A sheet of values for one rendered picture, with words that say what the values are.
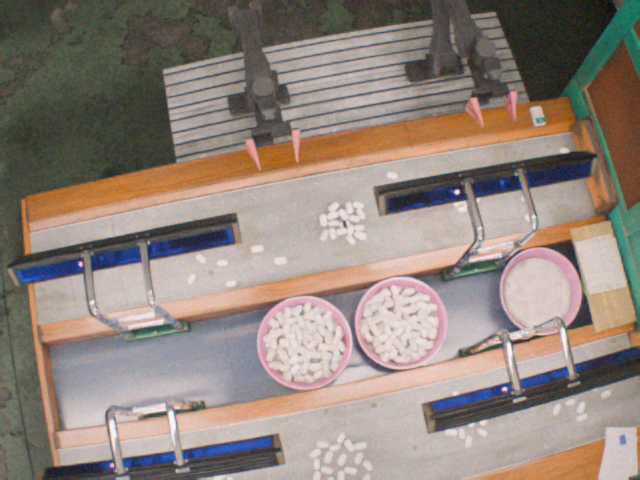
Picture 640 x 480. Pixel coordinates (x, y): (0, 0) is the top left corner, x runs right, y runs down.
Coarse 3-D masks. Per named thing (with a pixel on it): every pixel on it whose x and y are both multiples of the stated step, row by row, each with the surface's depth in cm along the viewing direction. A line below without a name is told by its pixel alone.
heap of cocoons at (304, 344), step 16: (272, 320) 206; (288, 320) 206; (304, 320) 208; (320, 320) 206; (272, 336) 205; (288, 336) 205; (304, 336) 205; (320, 336) 205; (336, 336) 205; (272, 352) 203; (288, 352) 204; (304, 352) 203; (320, 352) 205; (336, 352) 204; (272, 368) 203; (288, 368) 202; (304, 368) 202; (320, 368) 204; (336, 368) 203
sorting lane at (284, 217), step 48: (528, 144) 222; (240, 192) 216; (288, 192) 216; (336, 192) 217; (576, 192) 218; (48, 240) 211; (288, 240) 212; (336, 240) 213; (384, 240) 213; (432, 240) 213; (48, 288) 207; (96, 288) 207; (144, 288) 208; (192, 288) 208
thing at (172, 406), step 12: (108, 408) 163; (120, 408) 169; (132, 408) 176; (144, 408) 177; (156, 408) 177; (168, 408) 162; (180, 408) 189; (192, 408) 194; (204, 408) 204; (108, 420) 161; (168, 420) 161; (108, 432) 161; (120, 444) 160; (180, 444) 160; (120, 456) 159; (180, 456) 159; (120, 468) 158
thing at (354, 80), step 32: (352, 32) 239; (384, 32) 241; (416, 32) 240; (192, 64) 235; (224, 64) 235; (288, 64) 235; (320, 64) 236; (352, 64) 236; (384, 64) 236; (512, 64) 238; (192, 96) 232; (224, 96) 233; (320, 96) 233; (352, 96) 234; (384, 96) 233; (416, 96) 234; (448, 96) 234; (192, 128) 230; (224, 128) 229; (256, 128) 231; (320, 128) 231; (352, 128) 230
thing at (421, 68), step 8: (408, 64) 235; (416, 64) 235; (424, 64) 235; (456, 64) 236; (408, 72) 234; (416, 72) 235; (424, 72) 235; (432, 72) 233; (440, 72) 232; (448, 72) 235; (456, 72) 235; (416, 80) 234
